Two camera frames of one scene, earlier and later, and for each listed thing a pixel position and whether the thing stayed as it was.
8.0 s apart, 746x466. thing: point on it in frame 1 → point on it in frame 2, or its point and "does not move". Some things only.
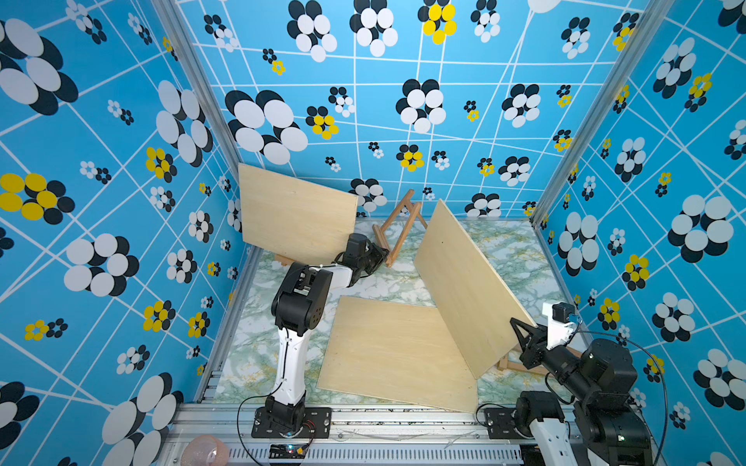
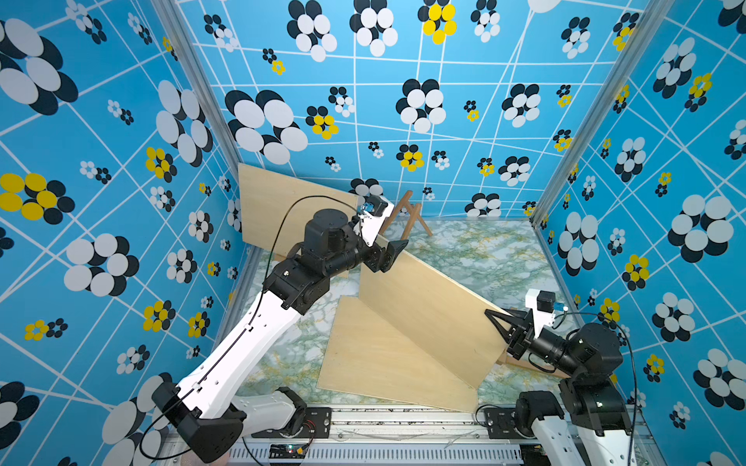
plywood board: [481, 320] → [441, 315]
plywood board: [396, 352] does not move
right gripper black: [537, 338] → [521, 333]
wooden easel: [504, 364] does not move
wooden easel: [404, 207] does not move
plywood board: [293, 217] does not move
